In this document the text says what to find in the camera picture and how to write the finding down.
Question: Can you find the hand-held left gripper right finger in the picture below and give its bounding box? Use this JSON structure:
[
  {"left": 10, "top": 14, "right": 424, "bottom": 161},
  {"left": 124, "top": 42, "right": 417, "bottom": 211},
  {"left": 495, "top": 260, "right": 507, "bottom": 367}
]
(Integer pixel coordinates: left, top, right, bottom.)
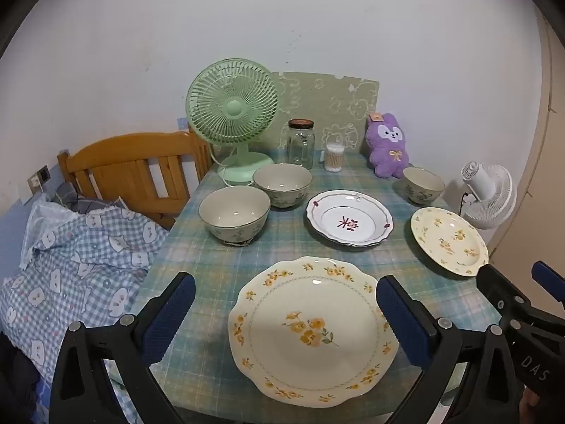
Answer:
[{"left": 375, "top": 275, "right": 522, "bottom": 424}]

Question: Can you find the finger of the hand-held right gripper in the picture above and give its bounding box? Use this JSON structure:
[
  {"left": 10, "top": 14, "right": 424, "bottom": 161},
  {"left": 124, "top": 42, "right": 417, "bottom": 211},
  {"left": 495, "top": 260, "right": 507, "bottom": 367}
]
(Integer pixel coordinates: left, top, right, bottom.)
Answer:
[
  {"left": 476, "top": 264, "right": 537, "bottom": 334},
  {"left": 531, "top": 261, "right": 565, "bottom": 307}
]

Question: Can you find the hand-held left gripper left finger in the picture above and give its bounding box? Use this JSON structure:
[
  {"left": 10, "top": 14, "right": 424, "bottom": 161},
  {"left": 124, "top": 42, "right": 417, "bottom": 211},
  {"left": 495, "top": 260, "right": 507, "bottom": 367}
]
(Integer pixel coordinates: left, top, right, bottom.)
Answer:
[{"left": 48, "top": 271, "right": 197, "bottom": 424}]

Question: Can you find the small yellow floral plate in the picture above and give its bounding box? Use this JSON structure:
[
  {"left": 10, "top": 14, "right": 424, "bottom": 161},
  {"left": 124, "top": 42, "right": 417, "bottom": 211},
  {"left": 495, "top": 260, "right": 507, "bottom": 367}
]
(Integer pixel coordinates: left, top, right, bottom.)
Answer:
[{"left": 410, "top": 207, "right": 490, "bottom": 278}]

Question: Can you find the large yellow floral plate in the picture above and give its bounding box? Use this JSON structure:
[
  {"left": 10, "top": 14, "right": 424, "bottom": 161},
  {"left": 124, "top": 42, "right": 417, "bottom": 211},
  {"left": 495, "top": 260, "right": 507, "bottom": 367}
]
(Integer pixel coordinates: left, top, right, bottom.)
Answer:
[{"left": 228, "top": 256, "right": 400, "bottom": 405}]

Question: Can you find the white plate with red print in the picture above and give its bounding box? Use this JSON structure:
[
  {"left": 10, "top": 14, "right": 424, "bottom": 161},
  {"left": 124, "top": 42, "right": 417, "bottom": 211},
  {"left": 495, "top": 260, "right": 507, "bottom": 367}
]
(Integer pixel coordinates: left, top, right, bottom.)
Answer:
[{"left": 306, "top": 189, "right": 394, "bottom": 248}]

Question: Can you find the large cream ceramic bowl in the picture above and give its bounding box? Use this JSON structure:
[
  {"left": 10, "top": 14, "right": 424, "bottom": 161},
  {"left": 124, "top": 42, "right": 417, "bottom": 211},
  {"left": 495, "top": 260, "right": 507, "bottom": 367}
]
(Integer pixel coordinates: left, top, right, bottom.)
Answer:
[
  {"left": 252, "top": 163, "right": 313, "bottom": 209},
  {"left": 198, "top": 185, "right": 271, "bottom": 247}
]

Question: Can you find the small cream ceramic bowl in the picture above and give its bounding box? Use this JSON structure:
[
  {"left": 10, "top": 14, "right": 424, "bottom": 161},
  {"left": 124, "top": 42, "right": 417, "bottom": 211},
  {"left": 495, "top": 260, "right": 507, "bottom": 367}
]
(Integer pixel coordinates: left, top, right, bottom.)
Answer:
[{"left": 402, "top": 167, "right": 446, "bottom": 206}]

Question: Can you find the green plaid tablecloth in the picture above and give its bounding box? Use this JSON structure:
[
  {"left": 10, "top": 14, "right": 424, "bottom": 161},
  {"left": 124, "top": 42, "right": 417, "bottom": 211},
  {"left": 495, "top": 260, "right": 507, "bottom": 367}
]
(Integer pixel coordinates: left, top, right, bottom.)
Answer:
[{"left": 108, "top": 150, "right": 504, "bottom": 420}]

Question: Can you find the white clip fan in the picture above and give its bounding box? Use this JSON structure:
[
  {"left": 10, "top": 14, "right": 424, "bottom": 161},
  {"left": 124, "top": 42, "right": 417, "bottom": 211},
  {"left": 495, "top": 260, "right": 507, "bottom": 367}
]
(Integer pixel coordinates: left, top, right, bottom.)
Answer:
[{"left": 459, "top": 161, "right": 518, "bottom": 230}]

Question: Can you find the blue checked bear blanket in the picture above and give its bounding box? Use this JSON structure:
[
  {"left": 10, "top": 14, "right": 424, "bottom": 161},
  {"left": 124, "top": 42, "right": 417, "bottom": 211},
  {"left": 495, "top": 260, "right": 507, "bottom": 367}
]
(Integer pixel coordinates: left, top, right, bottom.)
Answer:
[{"left": 0, "top": 194, "right": 171, "bottom": 424}]

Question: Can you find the beige door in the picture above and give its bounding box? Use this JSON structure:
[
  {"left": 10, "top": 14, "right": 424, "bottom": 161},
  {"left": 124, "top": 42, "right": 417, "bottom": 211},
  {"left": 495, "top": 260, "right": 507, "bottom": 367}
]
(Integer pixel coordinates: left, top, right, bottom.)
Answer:
[{"left": 486, "top": 9, "right": 565, "bottom": 275}]

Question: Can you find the grey plaid cloth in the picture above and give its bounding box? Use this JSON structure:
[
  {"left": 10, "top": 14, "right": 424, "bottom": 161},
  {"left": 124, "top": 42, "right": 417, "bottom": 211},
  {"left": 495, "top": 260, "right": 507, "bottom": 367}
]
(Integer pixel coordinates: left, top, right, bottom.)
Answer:
[{"left": 55, "top": 182, "right": 129, "bottom": 213}]

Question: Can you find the wooden bed headboard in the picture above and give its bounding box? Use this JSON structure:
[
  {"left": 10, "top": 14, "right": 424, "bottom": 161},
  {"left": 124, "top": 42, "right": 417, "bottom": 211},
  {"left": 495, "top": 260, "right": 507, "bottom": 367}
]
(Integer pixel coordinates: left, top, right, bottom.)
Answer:
[{"left": 57, "top": 130, "right": 213, "bottom": 230}]

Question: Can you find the dark cloth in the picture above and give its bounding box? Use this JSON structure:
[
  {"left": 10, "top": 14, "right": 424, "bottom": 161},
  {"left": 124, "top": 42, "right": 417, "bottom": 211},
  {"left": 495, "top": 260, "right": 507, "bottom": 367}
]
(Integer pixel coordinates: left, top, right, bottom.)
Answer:
[{"left": 0, "top": 331, "right": 40, "bottom": 424}]

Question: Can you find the purple plush bunny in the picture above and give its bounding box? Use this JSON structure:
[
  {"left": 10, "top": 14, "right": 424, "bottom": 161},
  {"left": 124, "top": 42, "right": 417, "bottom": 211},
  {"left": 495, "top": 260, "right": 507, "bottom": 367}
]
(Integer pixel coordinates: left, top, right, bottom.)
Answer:
[{"left": 364, "top": 112, "right": 418, "bottom": 179}]

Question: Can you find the cotton swab container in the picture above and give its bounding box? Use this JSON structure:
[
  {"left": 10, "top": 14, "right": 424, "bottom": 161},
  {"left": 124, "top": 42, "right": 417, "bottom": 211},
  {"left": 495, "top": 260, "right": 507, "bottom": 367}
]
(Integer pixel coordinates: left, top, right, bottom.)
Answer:
[{"left": 323, "top": 138, "right": 346, "bottom": 172}]

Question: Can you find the glass jar with brown lid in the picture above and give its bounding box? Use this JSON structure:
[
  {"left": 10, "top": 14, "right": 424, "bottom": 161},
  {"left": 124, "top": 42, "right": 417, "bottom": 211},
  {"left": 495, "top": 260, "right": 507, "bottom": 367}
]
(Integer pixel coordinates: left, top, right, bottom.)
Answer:
[{"left": 287, "top": 119, "right": 316, "bottom": 169}]

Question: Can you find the green desk fan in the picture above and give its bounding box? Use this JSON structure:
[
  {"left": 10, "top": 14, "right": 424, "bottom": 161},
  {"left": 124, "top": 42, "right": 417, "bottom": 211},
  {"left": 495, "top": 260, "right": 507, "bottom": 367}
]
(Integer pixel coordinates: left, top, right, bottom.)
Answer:
[{"left": 185, "top": 58, "right": 280, "bottom": 186}]

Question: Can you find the green patterned board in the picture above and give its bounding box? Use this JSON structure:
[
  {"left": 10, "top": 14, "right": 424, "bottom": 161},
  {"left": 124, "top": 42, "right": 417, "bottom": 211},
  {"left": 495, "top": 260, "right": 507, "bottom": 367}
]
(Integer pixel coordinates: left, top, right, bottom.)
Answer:
[{"left": 270, "top": 71, "right": 380, "bottom": 164}]

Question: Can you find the white fan power cable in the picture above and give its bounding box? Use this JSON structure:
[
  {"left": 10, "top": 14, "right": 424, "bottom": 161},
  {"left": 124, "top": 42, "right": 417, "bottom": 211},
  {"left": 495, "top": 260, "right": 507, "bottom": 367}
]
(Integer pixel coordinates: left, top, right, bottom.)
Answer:
[{"left": 210, "top": 143, "right": 230, "bottom": 183}]

